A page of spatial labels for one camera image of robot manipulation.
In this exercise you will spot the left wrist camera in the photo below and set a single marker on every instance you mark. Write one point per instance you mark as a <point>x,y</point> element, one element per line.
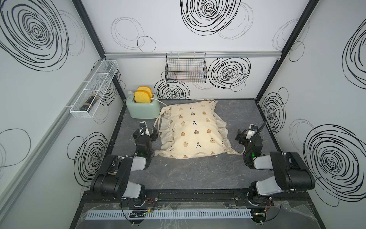
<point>143,129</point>

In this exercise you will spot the white wire wall shelf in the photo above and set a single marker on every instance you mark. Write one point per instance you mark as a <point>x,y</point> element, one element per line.
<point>100,83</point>

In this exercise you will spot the front yellow toast slice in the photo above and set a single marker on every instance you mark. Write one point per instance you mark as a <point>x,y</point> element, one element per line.
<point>142,96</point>

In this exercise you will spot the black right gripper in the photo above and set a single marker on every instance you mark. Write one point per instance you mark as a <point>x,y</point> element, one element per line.
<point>243,137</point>

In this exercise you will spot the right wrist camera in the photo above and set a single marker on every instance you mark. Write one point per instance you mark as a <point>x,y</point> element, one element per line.
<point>251,128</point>

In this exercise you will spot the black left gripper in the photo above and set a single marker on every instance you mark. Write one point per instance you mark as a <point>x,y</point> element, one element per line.
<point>153,135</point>

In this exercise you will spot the rear yellow toast slice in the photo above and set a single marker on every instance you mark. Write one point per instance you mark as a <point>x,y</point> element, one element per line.
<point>146,89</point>

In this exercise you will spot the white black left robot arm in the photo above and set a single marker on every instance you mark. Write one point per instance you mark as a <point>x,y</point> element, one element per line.
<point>112,178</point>

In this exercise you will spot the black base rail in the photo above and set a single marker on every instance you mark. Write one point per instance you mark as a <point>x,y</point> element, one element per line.
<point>156,198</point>

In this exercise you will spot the mint green toaster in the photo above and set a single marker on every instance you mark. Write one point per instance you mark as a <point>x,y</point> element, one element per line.
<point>142,110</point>

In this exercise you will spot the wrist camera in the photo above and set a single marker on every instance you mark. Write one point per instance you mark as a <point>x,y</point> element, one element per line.
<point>251,128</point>
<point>143,129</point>

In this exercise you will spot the yellow toast slice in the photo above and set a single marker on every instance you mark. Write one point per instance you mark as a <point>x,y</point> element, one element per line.
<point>146,89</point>
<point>142,96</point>

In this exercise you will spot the grey slotted cable duct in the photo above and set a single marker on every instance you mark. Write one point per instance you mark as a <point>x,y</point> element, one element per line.
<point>169,214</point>

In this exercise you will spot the cream animal print pillow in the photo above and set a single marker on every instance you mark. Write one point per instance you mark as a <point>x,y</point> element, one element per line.
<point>192,130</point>

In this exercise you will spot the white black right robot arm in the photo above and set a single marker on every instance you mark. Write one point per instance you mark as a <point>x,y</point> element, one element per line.
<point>290,171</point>

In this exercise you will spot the dark bottle in shelf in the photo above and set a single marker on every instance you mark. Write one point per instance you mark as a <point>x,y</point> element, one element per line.
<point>90,102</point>

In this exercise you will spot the black wire wall basket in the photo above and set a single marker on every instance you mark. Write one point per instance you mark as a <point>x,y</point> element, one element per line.
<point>186,67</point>

